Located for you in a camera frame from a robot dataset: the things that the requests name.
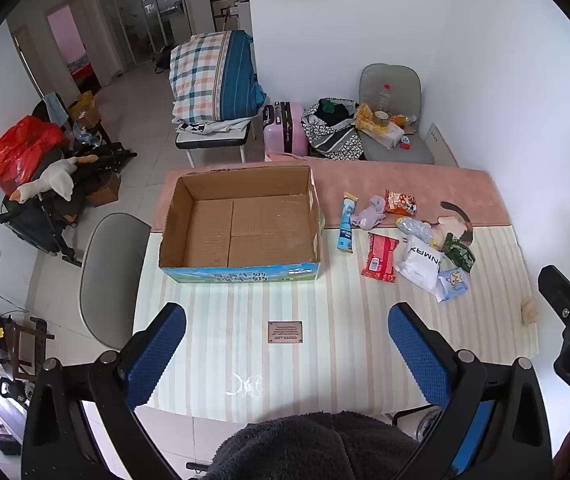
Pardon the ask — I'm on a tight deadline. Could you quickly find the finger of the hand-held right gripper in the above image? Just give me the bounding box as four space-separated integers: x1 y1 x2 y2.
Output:
537 264 570 327

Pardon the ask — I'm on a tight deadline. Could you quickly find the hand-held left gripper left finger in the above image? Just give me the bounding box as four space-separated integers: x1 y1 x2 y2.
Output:
21 302 188 480

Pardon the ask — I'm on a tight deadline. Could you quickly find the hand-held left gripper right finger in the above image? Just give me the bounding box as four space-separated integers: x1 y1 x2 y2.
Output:
387 302 556 480

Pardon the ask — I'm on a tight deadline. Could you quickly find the small cartoon tissue pack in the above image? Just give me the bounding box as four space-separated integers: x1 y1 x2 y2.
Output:
435 267 470 303

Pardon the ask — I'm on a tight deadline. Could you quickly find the white soft packet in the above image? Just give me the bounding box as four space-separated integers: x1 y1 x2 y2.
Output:
395 237 446 295

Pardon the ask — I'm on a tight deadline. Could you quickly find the red packet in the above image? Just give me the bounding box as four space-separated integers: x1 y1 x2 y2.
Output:
361 232 400 283

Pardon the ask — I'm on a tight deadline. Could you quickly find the green packet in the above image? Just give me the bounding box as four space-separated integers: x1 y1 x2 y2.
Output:
440 232 476 273

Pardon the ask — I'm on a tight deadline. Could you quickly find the silver scrubber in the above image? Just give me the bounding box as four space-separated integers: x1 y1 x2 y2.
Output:
396 216 436 246

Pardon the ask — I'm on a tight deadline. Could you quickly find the blue tube packet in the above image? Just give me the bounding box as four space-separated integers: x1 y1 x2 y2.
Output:
336 192 362 253

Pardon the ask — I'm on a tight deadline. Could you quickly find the purple sock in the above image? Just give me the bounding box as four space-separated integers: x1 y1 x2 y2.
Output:
350 195 388 231

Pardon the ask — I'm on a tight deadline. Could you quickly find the orange snack packet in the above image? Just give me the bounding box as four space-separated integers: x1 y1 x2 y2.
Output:
384 189 418 217

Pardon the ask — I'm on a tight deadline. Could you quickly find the grey round-back chair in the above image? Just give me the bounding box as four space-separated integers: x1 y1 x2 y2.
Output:
80 212 153 351

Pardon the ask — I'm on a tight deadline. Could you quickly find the dark fleece clothing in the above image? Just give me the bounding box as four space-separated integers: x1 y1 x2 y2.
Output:
210 410 420 480

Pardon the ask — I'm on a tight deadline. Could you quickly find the dark wooden chair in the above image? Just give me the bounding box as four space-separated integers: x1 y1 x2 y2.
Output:
0 290 56 381

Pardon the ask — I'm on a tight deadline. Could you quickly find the brown cardboard box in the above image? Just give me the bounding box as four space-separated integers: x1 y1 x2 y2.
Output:
85 172 122 207

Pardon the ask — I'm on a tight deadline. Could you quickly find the black folded stroller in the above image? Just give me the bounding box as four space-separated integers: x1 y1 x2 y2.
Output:
0 140 138 266

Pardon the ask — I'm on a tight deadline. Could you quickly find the white leaning board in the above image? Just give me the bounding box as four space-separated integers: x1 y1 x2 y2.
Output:
425 122 460 167

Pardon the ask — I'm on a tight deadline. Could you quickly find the white goose plush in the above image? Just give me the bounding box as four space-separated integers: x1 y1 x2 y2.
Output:
9 155 100 204

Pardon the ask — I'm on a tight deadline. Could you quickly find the white bench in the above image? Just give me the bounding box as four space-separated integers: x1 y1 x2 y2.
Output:
175 115 260 168

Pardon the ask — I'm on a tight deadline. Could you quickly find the white wrapped package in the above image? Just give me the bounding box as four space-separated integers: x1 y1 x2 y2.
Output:
365 122 406 150

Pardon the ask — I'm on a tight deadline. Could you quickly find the white folded printed cloth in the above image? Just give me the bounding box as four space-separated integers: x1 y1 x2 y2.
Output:
175 117 256 137

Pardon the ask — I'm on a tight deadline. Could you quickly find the black white patterned bag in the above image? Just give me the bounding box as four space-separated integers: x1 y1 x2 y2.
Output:
302 97 366 161

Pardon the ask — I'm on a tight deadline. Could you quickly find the red plastic bag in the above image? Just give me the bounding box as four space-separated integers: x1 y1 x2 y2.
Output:
0 115 68 196

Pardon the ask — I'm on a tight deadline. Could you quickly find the yellow plastic bag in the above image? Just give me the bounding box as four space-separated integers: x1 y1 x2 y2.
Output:
355 104 376 131

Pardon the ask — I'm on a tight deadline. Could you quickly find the yellow brown carton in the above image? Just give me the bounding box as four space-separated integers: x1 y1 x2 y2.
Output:
67 91 102 126

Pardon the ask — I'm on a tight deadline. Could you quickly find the pink suitcase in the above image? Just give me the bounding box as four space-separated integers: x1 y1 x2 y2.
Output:
262 101 310 158

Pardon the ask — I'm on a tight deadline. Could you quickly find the clear plastic bottle red cap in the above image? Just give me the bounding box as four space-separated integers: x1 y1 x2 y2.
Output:
375 83 394 113

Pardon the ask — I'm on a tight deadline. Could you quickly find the light blue cloth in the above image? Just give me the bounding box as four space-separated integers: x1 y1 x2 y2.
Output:
42 92 68 123

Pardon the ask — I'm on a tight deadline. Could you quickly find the grey cluttered chair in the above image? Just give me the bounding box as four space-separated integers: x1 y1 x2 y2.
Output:
357 63 436 165

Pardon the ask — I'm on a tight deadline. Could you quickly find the plaid folded bedding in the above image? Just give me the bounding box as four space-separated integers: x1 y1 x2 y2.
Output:
170 30 268 123

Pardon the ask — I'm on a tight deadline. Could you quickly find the white cabinet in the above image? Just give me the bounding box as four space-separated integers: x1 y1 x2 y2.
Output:
235 0 252 33

